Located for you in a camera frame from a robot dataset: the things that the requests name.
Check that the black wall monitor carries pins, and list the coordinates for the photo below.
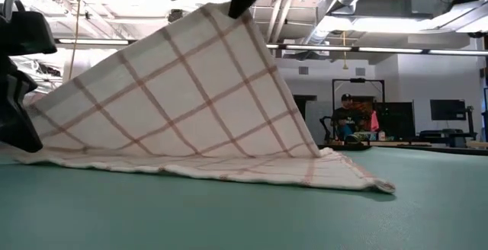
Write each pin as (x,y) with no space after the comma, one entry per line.
(448,109)

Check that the black desk with equipment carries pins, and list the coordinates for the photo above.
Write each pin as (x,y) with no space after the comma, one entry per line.
(446,135)

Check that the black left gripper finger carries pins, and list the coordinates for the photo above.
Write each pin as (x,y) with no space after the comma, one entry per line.
(19,132)
(13,86)

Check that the black screen panel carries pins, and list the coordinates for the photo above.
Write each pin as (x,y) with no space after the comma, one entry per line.
(396,120)

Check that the grey partition panel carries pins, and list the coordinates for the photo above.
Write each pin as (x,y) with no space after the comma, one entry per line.
(318,116)

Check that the black cabinet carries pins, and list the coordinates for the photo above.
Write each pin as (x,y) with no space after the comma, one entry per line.
(299,107)

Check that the person with cap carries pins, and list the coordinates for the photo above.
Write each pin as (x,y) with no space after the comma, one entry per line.
(345,118)

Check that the long ceiling light bar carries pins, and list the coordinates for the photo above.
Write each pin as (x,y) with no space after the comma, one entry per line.
(381,49)

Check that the green table mat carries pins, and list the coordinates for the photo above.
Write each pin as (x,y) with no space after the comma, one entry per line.
(244,219)

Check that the round black ceiling device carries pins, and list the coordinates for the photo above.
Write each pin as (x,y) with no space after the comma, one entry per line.
(175,15)

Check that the white red-checked towel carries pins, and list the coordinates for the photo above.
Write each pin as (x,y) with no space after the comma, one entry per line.
(171,101)

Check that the black station frame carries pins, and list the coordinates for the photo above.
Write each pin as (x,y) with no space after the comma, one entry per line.
(358,80)

